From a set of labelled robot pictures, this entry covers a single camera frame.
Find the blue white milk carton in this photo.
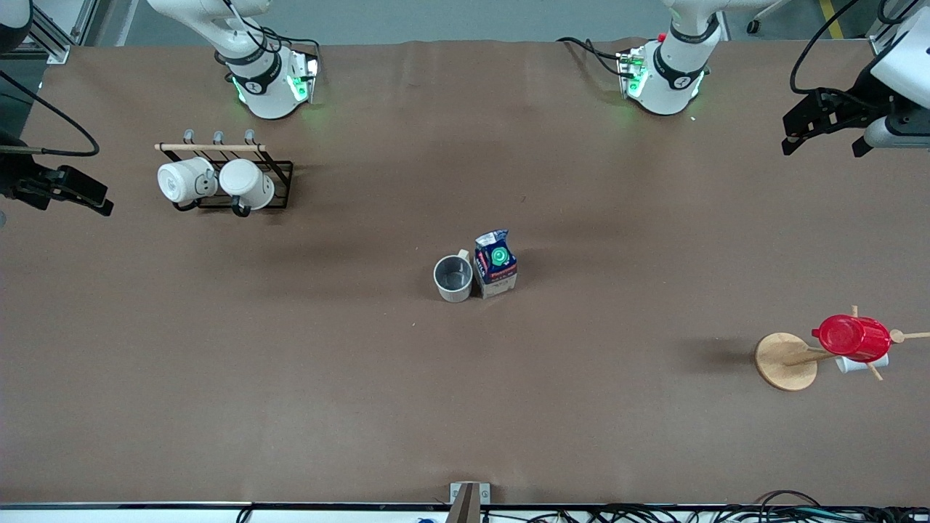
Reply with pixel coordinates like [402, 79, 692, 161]
[473, 229, 519, 300]

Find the grey-white ribbed mug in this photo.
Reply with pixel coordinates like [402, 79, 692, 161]
[432, 249, 475, 304]

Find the red cup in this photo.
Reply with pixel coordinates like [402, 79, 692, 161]
[811, 314, 893, 363]

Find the small white cup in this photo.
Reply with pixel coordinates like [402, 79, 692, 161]
[835, 353, 890, 376]

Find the white mug with round print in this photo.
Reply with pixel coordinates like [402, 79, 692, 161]
[157, 157, 218, 206]

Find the plain white hanging mug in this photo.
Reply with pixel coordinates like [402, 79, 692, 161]
[218, 158, 276, 212]

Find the wooden mug tree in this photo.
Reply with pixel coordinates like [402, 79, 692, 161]
[753, 305, 930, 393]

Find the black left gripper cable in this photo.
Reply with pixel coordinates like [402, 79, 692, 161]
[788, 0, 873, 95]

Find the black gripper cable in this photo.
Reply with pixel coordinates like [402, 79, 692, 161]
[788, 0, 873, 95]
[0, 70, 101, 158]

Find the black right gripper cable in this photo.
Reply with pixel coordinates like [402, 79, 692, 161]
[0, 70, 101, 158]

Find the aluminium frame profile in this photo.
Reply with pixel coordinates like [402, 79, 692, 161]
[868, 0, 930, 57]
[22, 0, 73, 65]

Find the black wire mug rack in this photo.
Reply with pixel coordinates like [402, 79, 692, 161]
[154, 129, 294, 218]

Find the black left base cable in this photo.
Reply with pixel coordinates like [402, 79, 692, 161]
[557, 36, 629, 77]

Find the black base cable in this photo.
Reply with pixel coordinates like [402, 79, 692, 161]
[557, 36, 629, 77]
[251, 25, 322, 62]

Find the black right base cable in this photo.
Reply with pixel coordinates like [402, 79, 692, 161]
[251, 25, 322, 62]

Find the black cable bundle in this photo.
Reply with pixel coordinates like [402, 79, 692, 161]
[501, 491, 930, 523]

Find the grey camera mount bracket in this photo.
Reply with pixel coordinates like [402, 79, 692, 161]
[444, 481, 492, 523]

